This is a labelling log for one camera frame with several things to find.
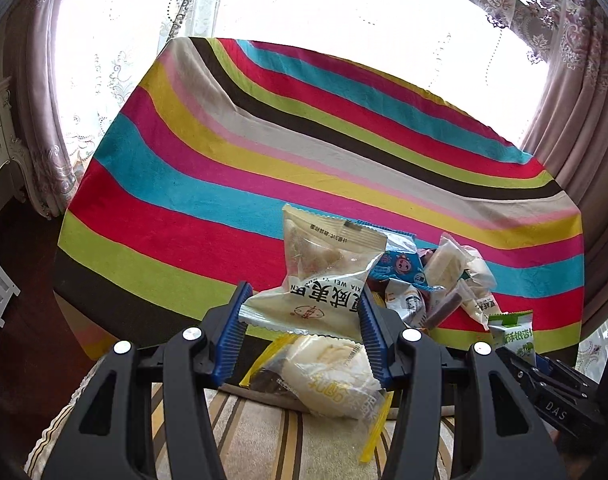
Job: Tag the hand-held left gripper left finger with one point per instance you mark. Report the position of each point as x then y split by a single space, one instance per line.
229 345

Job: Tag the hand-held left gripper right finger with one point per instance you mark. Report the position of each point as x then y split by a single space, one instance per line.
376 350

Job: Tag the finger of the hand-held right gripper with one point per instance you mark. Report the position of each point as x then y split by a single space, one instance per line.
558 370
523 372

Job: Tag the green white snack packet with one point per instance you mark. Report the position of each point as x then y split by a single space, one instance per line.
508 335

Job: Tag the blue snack packet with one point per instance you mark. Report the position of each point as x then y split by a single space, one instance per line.
401 265

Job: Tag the white pastry packet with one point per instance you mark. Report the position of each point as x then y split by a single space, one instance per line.
314 265

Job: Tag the white brown-print snack packet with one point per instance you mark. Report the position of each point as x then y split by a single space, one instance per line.
408 302

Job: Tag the yellow-edged bread packet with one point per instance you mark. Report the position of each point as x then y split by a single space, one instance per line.
324 375

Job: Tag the dark brown snack bar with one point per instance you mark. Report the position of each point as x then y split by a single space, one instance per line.
443 310

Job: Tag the small white snack packet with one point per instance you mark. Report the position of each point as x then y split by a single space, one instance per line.
476 305

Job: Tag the striped sofa cushion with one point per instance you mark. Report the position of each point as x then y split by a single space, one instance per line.
264 440

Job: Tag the clear crinkled snack packet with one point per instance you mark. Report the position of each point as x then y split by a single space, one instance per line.
478 272

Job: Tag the striped colourful cloth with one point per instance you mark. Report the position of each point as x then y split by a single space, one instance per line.
234 160

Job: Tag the mauve patterned curtain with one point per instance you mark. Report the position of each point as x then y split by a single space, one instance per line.
44 110
583 135

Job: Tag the white sheer lace curtain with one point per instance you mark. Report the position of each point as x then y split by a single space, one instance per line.
334 0

